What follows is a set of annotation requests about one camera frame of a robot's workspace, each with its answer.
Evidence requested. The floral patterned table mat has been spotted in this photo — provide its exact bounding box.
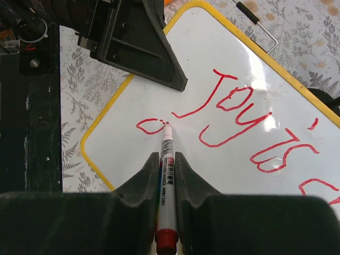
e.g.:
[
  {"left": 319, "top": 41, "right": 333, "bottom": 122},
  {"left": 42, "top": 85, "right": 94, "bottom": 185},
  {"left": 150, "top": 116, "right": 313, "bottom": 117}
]
[{"left": 60, "top": 1, "right": 339, "bottom": 193}]

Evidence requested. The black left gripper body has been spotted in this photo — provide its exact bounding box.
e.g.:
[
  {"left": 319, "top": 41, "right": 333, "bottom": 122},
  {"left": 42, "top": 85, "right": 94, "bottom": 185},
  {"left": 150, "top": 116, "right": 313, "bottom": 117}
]
[{"left": 53, "top": 1, "right": 116, "bottom": 52}]

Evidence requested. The red whiteboard marker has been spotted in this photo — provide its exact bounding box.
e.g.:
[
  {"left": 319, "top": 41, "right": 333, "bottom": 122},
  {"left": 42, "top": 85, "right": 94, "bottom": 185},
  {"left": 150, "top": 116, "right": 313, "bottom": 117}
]
[{"left": 155, "top": 123, "right": 179, "bottom": 254}]

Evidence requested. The wire whiteboard easel stand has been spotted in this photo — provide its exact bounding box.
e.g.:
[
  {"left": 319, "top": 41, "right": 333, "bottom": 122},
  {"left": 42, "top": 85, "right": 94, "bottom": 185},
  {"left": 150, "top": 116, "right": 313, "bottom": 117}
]
[{"left": 209, "top": 0, "right": 279, "bottom": 55}]

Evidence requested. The yellow framed whiteboard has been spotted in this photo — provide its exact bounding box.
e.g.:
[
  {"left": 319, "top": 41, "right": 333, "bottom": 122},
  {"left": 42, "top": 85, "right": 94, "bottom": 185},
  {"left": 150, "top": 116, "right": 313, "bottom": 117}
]
[{"left": 81, "top": 1, "right": 339, "bottom": 211}]

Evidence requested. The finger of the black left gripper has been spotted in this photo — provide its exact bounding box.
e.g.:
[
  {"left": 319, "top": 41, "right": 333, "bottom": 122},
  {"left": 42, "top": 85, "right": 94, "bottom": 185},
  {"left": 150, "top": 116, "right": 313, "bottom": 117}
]
[{"left": 90, "top": 0, "right": 188, "bottom": 92}]

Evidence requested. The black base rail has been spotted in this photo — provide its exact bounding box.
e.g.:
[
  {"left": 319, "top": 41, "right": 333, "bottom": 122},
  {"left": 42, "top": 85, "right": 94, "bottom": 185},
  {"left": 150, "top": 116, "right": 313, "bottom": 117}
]
[{"left": 1, "top": 25, "right": 62, "bottom": 193}]

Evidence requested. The black round microphone stand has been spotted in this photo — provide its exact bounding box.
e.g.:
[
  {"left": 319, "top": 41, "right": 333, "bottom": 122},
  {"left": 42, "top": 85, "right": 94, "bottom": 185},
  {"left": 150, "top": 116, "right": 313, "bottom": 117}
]
[{"left": 309, "top": 88, "right": 340, "bottom": 116}]

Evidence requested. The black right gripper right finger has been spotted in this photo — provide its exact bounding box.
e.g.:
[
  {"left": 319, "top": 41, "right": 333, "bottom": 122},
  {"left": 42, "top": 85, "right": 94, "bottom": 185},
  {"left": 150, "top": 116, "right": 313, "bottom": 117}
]
[{"left": 175, "top": 152, "right": 339, "bottom": 254}]

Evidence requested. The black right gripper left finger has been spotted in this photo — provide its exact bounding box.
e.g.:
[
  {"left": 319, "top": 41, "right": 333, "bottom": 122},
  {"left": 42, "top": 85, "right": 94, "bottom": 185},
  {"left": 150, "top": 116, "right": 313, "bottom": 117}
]
[{"left": 1, "top": 152, "right": 159, "bottom": 254}]

